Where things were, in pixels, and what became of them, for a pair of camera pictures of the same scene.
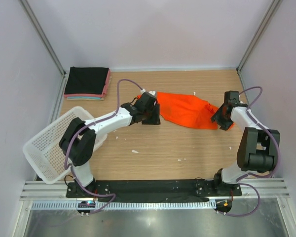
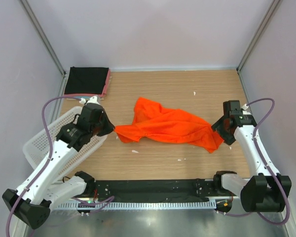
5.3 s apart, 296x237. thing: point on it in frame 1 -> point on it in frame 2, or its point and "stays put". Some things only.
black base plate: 170,191 stays put
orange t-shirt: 187,110 -> 161,125
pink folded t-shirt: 95,95 stays put
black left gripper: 156,120 -> 109,127
